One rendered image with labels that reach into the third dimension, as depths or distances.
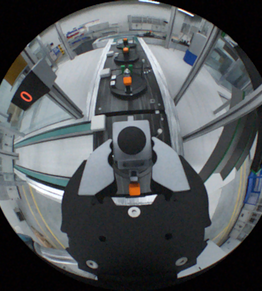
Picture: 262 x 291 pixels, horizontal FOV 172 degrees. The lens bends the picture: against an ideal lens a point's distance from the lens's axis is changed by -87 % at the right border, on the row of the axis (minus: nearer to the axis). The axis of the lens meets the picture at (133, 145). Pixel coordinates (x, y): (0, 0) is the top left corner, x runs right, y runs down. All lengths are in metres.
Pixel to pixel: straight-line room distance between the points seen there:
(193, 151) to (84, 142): 0.46
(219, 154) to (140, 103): 0.28
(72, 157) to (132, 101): 0.31
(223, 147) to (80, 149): 0.45
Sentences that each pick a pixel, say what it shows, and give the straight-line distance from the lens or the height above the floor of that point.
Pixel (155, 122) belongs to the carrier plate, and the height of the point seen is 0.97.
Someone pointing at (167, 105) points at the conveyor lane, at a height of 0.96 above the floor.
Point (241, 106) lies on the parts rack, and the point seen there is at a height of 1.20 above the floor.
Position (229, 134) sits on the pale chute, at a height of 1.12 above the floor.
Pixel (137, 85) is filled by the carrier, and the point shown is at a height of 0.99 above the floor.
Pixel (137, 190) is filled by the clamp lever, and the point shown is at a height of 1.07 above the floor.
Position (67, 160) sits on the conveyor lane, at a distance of 0.43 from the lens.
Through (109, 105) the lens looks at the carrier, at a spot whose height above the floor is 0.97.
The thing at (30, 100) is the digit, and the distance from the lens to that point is 0.23.
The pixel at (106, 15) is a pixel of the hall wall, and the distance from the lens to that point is 10.62.
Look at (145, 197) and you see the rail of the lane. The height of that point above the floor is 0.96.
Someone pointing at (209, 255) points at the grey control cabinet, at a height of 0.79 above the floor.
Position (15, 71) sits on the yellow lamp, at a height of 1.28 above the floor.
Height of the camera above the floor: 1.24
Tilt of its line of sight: 81 degrees down
